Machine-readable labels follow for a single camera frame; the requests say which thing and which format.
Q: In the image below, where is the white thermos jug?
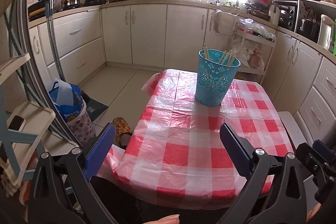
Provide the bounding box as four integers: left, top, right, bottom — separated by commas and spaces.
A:
317, 14, 335, 53

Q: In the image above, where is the hanging white trash bin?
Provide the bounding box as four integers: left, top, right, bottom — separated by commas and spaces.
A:
213, 9, 238, 36

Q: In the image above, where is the white stool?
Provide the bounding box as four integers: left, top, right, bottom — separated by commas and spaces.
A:
278, 112, 306, 149

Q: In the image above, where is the white rolling storage cart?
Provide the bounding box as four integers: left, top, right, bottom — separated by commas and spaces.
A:
231, 25, 276, 84

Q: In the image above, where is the red white checkered tablecloth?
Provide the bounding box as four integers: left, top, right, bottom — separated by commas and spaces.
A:
98, 69, 292, 210

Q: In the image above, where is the blue shopping bag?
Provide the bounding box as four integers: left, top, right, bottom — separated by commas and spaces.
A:
49, 79, 83, 122

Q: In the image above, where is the white plastic bag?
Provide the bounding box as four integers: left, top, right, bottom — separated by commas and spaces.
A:
231, 38, 257, 68

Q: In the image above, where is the black wok pan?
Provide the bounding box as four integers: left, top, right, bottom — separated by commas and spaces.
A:
28, 0, 50, 21

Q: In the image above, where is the mop pole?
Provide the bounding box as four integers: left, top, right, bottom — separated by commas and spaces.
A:
45, 0, 66, 81

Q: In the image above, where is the teal perforated plastic bin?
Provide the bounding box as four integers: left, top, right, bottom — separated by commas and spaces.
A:
195, 49, 241, 107

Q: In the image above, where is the black toaster oven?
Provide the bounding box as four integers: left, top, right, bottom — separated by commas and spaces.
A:
272, 0, 298, 31

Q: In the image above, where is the floral waste bin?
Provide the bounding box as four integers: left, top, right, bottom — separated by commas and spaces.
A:
67, 101, 96, 145

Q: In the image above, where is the person right hand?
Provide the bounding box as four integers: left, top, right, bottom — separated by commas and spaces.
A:
306, 203, 321, 222

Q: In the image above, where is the wooden chopstick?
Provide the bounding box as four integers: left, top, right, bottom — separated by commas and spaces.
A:
228, 55, 236, 65
218, 51, 229, 64
222, 51, 232, 65
203, 46, 210, 60

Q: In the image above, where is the yellow floral slipper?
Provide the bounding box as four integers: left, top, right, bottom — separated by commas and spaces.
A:
112, 117, 133, 149

